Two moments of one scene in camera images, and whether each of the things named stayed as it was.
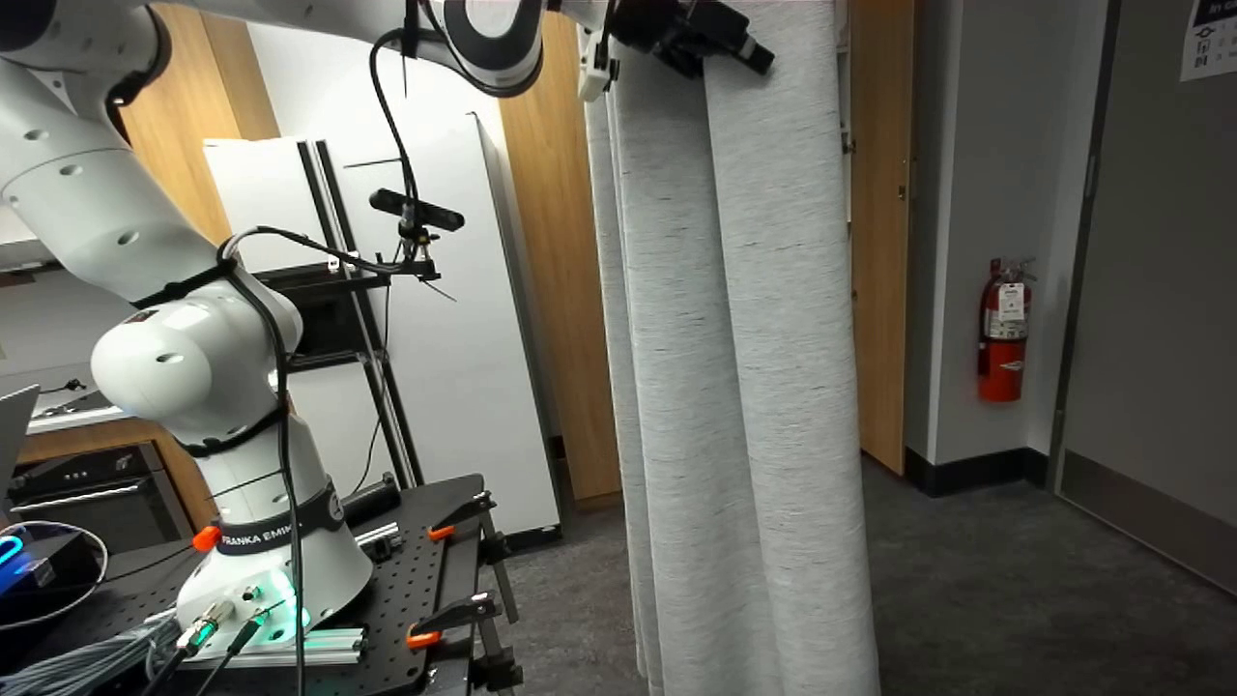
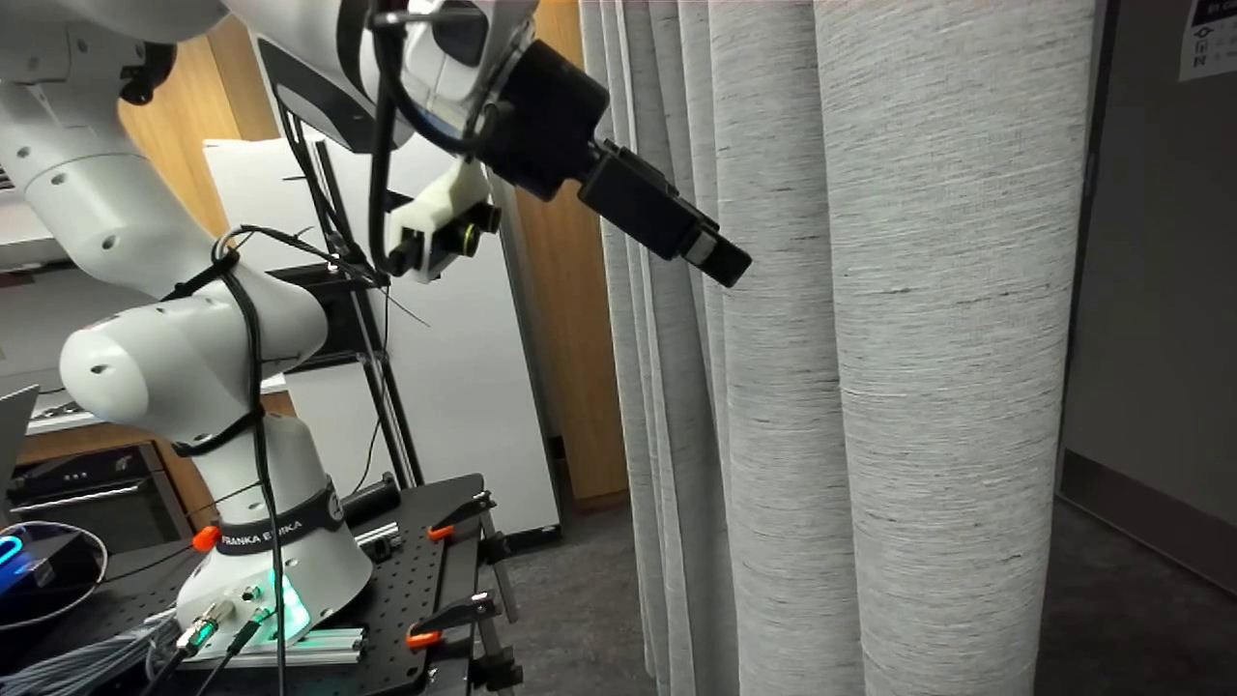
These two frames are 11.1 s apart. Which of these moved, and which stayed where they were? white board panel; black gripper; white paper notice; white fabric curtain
Moved: black gripper; white fabric curtain
Stayed: white board panel; white paper notice
